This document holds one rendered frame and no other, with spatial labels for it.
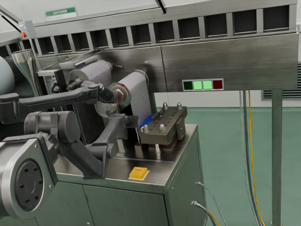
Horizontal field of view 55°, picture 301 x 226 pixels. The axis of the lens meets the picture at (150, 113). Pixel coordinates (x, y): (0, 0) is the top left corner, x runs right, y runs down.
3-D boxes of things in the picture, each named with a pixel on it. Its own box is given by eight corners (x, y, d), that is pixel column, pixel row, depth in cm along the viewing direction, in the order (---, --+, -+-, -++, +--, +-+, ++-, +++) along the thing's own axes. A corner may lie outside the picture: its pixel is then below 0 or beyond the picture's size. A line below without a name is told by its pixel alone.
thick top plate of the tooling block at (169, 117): (141, 143, 163) (139, 133, 160) (165, 114, 196) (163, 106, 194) (167, 145, 156) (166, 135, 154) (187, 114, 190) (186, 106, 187)
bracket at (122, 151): (116, 155, 169) (105, 107, 158) (121, 149, 174) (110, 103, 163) (124, 156, 167) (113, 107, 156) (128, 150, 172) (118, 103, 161)
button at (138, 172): (130, 178, 145) (129, 174, 144) (135, 170, 151) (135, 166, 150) (142, 179, 142) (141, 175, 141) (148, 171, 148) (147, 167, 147)
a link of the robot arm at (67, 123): (111, 184, 103) (83, 184, 104) (113, 148, 110) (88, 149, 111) (62, 135, 64) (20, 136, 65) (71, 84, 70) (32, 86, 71)
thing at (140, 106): (136, 132, 166) (130, 102, 159) (151, 115, 186) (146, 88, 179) (136, 132, 166) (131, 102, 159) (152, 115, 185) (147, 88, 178)
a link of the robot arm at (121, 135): (126, 115, 140) (109, 115, 141) (127, 138, 139) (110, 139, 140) (131, 117, 152) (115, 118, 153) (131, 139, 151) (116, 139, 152)
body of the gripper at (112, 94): (117, 103, 148) (110, 98, 141) (99, 102, 152) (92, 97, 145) (119, 91, 150) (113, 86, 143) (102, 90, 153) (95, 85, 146)
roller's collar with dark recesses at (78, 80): (70, 90, 165) (67, 80, 162) (76, 87, 170) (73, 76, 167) (79, 90, 162) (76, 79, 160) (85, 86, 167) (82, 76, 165)
